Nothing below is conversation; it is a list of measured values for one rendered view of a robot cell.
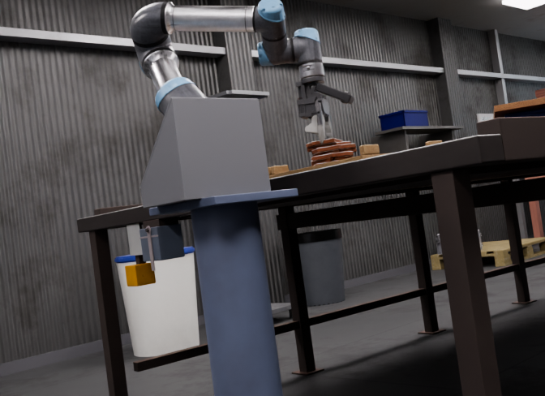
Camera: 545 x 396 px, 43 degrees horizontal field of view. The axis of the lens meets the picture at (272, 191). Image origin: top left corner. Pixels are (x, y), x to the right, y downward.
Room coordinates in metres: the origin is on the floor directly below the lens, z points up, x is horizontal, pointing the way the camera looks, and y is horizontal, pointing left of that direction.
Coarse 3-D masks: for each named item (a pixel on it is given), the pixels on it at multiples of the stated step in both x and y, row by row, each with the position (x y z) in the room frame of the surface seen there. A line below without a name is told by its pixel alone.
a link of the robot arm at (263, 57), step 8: (264, 40) 2.08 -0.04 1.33; (288, 40) 2.12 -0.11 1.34; (264, 48) 2.11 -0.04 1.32; (272, 48) 2.09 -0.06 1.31; (280, 48) 2.09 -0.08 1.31; (288, 48) 2.11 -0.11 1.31; (264, 56) 2.11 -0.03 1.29; (272, 56) 2.11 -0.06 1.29; (280, 56) 2.11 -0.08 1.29; (288, 56) 2.12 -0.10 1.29; (264, 64) 2.14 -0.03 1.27; (272, 64) 2.14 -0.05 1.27
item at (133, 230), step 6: (132, 228) 2.67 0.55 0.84; (138, 228) 2.63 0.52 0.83; (132, 234) 2.67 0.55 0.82; (138, 234) 2.64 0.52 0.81; (132, 240) 2.68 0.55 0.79; (138, 240) 2.64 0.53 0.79; (132, 246) 2.68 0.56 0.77; (138, 246) 2.65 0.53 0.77; (132, 252) 2.69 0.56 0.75; (138, 252) 2.65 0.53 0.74
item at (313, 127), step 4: (316, 116) 2.11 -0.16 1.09; (312, 120) 2.11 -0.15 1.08; (316, 120) 2.10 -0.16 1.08; (324, 120) 2.12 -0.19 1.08; (312, 124) 2.11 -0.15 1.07; (316, 124) 2.10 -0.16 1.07; (308, 128) 2.11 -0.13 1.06; (312, 128) 2.10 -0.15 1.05; (316, 128) 2.10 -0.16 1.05; (320, 128) 2.08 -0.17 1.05; (308, 132) 2.10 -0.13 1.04; (312, 132) 2.10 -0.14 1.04; (316, 132) 2.09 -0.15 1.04; (320, 132) 2.08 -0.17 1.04; (324, 132) 2.10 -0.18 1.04; (320, 136) 2.08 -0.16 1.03; (324, 136) 2.09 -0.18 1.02; (320, 140) 2.09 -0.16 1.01
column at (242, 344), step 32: (256, 192) 1.67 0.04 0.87; (288, 192) 1.74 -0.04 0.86; (192, 224) 1.74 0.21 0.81; (224, 224) 1.68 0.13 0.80; (256, 224) 1.73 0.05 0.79; (224, 256) 1.68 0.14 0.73; (256, 256) 1.72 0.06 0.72; (224, 288) 1.69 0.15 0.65; (256, 288) 1.71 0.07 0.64; (224, 320) 1.69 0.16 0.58; (256, 320) 1.70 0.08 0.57; (224, 352) 1.69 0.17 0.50; (256, 352) 1.69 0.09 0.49; (224, 384) 1.70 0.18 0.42; (256, 384) 1.69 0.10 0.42
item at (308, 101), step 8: (304, 80) 2.12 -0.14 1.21; (312, 80) 2.11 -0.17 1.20; (320, 80) 2.12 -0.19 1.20; (304, 88) 2.14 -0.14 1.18; (312, 88) 2.13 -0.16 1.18; (304, 96) 2.14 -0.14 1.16; (312, 96) 2.13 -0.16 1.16; (320, 96) 2.11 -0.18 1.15; (304, 104) 2.12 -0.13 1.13; (312, 104) 2.12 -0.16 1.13; (304, 112) 2.12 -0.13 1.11; (312, 112) 2.12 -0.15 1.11; (328, 112) 2.16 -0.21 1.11
